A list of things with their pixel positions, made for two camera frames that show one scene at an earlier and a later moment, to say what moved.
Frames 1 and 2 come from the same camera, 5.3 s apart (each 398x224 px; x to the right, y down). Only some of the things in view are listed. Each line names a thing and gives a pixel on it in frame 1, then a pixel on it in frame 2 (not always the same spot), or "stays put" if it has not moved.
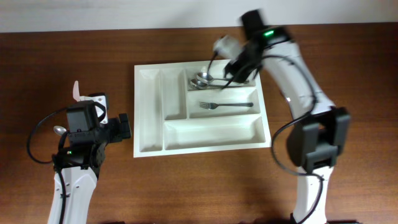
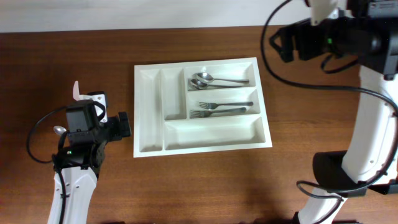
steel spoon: x=207 y=77 stays put
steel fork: x=210 y=106 stays put
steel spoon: x=198 y=84 stays put
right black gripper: x=239 y=74 -> x=297 y=32
